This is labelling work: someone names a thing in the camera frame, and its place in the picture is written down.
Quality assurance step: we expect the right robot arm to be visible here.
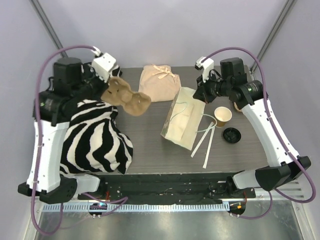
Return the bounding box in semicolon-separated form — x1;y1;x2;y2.
193;57;311;198

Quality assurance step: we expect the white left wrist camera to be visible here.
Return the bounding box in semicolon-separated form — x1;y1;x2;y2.
91;46;120;83

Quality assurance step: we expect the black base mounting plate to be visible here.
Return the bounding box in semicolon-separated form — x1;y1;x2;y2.
91;173;256;205

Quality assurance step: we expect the white wrapped straw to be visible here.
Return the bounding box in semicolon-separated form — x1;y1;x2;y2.
202;127;215;169
190;122;214;158

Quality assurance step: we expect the green illustrated paper bag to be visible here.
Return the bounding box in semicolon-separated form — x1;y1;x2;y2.
160;87;206;151

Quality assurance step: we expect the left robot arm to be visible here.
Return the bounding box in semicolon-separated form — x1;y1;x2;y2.
17;53;117;204

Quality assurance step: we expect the brown cardboard cup carrier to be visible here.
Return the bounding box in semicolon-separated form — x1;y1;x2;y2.
101;77;152;117

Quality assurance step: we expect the beige cloth pouch with ribbon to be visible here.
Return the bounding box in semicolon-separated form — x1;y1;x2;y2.
138;64;182;103

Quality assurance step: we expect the aluminium frame rail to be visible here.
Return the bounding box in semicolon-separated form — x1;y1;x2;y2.
31;181;306;202

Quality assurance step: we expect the white wrapped straw left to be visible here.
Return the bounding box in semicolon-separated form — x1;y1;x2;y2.
190;122;214;158

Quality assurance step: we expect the brown paper coffee cup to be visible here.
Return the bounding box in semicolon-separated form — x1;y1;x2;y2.
233;102;242;113

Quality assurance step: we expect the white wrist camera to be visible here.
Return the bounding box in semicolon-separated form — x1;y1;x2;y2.
194;56;215;83
91;46;120;83

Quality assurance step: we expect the zebra print plush blanket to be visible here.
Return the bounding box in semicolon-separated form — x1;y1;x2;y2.
59;86;134;177

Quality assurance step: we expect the white wrapped straw right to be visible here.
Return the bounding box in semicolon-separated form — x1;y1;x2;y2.
202;127;215;169

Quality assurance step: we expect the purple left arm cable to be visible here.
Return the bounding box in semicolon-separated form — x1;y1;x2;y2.
31;44;130;236

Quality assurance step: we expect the white slotted cable duct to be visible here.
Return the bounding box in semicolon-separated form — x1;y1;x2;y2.
42;202;231;213

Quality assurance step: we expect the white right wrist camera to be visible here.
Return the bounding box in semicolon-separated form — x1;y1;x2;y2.
194;56;215;83

